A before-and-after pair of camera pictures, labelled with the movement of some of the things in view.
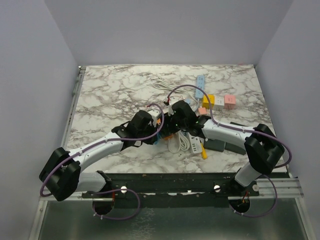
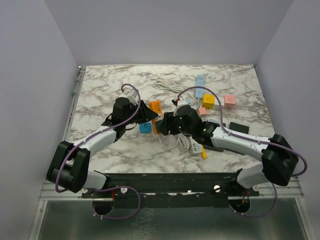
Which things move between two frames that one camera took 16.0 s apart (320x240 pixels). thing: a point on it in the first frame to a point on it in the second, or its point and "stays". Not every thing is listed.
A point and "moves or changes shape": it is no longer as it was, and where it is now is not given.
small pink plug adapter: [202, 111] stays
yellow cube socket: [205, 103] stays
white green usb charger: [196, 144] stays
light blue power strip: [200, 84] stays
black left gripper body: [150, 130] to [133, 109]
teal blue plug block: [158, 137] moves or changes shape
